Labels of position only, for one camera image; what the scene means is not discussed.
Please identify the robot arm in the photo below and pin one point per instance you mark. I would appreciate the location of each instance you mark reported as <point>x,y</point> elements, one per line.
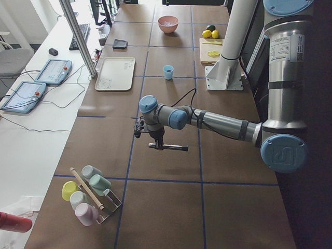
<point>280,135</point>

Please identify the white wire rack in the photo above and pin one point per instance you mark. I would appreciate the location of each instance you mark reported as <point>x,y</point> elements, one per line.
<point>110,203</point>

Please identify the grey cup on rack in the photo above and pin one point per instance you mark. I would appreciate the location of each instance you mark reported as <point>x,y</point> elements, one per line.
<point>88,171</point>

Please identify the white cup on rack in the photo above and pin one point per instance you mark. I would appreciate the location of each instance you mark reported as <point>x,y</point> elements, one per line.
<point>77,198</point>

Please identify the grey office chair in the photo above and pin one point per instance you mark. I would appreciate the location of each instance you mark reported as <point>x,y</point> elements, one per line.
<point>13,60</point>

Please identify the far blue teach pendant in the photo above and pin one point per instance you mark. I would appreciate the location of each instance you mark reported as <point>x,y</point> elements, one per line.
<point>54,72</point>

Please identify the light blue paper cup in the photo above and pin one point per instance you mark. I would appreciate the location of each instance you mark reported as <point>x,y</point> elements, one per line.
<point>168,72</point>

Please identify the yellow cup on rack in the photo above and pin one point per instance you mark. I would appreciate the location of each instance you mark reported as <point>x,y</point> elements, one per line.
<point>68,189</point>

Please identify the near blue teach pendant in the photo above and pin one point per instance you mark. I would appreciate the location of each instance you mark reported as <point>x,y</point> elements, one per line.
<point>26,96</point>

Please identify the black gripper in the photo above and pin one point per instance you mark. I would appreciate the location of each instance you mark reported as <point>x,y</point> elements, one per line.
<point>157,133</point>

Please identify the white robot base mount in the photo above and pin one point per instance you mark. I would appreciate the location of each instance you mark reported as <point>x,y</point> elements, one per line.
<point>226,72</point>

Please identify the lemon slices stack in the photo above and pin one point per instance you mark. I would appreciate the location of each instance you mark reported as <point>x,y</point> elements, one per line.
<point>213,53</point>

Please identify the steel muddler black tip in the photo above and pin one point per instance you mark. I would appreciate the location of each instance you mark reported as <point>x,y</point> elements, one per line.
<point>170,147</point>

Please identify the aluminium frame post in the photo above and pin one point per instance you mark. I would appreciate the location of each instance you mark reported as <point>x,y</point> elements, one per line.
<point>71,19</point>

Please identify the wooden rack handle rod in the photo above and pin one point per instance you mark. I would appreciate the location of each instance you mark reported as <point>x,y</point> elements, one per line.
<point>87,189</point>

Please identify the yellow plastic knife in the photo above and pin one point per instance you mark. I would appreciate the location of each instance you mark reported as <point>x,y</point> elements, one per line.
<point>212,43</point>

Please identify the pink cup on rack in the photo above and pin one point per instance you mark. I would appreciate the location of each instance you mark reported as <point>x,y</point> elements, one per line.
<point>86,214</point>

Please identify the clear ice cubes pile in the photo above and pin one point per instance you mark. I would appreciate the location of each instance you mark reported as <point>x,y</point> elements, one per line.
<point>168,24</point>

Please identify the red bottle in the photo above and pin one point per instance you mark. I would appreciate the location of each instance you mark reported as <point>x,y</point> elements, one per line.
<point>15,223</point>

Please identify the wooden cutting board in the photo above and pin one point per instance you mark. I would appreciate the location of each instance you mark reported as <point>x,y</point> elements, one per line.
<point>204,48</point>

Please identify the green bowl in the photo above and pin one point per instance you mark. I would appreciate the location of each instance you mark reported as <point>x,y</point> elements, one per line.
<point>99,184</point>

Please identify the folded grey cloth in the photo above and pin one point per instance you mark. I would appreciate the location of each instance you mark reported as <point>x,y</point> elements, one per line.
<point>120,44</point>

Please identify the pink bowl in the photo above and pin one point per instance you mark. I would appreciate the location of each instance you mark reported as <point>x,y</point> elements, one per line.
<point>165,29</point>

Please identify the green lime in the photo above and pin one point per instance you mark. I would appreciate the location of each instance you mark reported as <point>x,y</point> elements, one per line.
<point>211,27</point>

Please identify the yellow lemon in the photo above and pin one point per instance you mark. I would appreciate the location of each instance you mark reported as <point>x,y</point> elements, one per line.
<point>215,34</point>
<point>207,34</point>

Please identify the black computer mouse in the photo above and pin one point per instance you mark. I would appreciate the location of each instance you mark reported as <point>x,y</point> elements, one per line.
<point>53,52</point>

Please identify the blue teach pendant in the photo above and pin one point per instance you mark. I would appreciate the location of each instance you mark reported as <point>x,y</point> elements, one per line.
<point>26,96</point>
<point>54,72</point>

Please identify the cream bear print tray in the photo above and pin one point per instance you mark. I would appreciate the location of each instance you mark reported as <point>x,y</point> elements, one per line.
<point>116,74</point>

